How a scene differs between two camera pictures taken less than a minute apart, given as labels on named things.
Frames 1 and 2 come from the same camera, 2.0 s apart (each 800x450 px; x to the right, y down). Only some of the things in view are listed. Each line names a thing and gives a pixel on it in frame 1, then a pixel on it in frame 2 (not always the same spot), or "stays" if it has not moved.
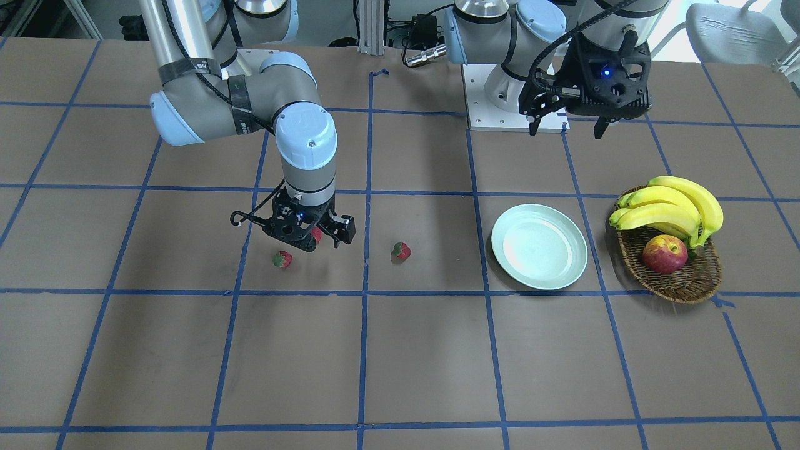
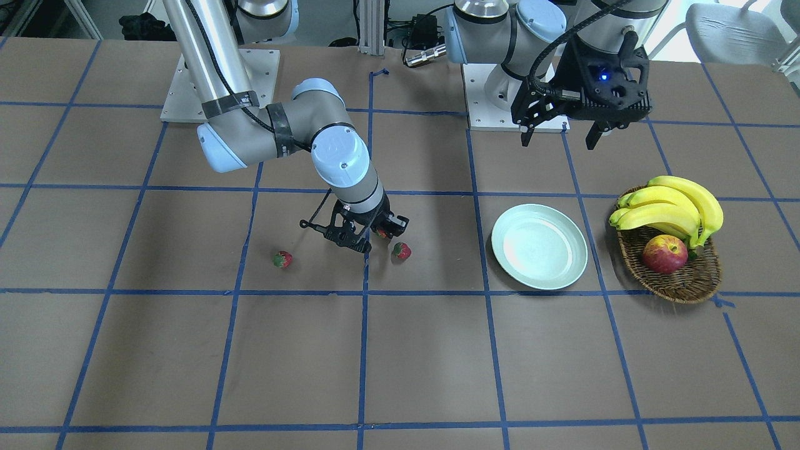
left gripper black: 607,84 stays
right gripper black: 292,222 to 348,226
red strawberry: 282,259 stays
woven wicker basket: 698,279 stays
